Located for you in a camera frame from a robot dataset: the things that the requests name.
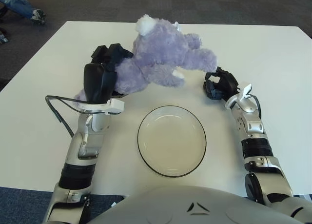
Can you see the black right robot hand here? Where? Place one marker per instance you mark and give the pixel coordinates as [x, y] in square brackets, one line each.
[229, 83]

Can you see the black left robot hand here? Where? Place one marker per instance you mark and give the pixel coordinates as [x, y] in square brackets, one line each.
[96, 82]

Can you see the purple plush bear doll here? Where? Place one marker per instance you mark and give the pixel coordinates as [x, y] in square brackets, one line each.
[161, 46]

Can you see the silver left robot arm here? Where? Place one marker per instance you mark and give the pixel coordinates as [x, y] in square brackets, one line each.
[87, 136]

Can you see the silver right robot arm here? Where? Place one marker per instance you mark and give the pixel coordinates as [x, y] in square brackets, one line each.
[253, 128]

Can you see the white plate black rim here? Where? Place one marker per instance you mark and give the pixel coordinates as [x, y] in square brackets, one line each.
[170, 141]

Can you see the white black sneaker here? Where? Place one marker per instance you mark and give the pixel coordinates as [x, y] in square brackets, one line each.
[39, 16]

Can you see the person's leg blue jeans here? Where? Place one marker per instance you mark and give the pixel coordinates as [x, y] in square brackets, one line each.
[17, 2]

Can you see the grey robot torso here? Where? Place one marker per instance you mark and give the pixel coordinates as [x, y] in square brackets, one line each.
[182, 204]

